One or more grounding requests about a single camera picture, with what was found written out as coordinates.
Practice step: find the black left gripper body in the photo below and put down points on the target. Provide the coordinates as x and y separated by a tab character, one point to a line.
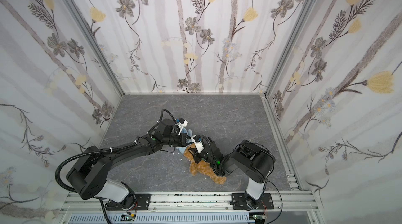
183	139

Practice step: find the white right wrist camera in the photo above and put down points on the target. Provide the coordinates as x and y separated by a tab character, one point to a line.
197	140

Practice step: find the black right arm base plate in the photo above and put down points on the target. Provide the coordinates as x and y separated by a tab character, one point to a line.
240	201

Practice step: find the white perforated cable tray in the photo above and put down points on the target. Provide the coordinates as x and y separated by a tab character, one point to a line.
182	218

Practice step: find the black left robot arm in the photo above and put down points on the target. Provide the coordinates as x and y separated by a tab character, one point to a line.
89	175

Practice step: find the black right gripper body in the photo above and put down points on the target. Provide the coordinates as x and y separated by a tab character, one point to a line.
204	145

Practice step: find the aluminium corner post left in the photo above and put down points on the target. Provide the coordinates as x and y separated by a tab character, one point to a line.
87	33

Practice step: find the light blue teddy hoodie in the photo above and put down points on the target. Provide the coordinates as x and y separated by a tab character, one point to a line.
188	140

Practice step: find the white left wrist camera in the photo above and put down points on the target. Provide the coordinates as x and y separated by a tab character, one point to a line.
181	123

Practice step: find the aluminium corner post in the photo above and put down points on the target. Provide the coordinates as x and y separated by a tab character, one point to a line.
295	32
87	33

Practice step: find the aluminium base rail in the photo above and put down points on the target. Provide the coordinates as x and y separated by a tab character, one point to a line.
285	201

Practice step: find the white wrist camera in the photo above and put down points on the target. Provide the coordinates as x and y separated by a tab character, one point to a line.
181	123
197	140

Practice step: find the brown teddy bear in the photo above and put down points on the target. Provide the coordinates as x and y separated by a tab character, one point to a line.
202	167

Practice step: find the aluminium corner post right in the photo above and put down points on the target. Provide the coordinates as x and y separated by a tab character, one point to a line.
295	32

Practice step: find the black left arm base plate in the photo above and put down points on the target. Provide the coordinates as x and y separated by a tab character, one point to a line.
131	202

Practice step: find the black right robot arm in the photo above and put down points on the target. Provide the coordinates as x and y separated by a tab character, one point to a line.
253	159

